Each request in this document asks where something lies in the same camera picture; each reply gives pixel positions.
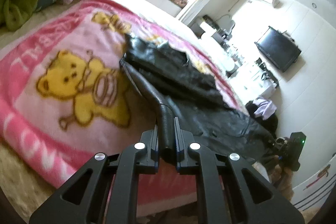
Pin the dark clothes pile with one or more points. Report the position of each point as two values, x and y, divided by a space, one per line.
270 124

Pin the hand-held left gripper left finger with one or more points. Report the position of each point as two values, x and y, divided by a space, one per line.
149 145

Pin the white vanity desk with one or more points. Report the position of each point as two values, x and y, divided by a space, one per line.
210 32

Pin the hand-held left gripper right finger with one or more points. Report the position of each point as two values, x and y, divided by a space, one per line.
183 145

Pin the black leather jacket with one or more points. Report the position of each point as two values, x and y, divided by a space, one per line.
183 77

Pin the black television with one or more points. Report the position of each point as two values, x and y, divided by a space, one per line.
278 49

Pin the white cartoon printed wardrobe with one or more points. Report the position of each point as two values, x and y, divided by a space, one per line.
315 182

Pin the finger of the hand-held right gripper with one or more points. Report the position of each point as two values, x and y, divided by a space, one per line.
279 146

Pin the pink bear printed blanket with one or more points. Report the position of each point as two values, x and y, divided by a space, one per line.
52 56

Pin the white dresser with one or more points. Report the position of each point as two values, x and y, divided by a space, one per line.
262 87

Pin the vanity mirror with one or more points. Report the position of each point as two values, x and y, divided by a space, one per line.
225 23

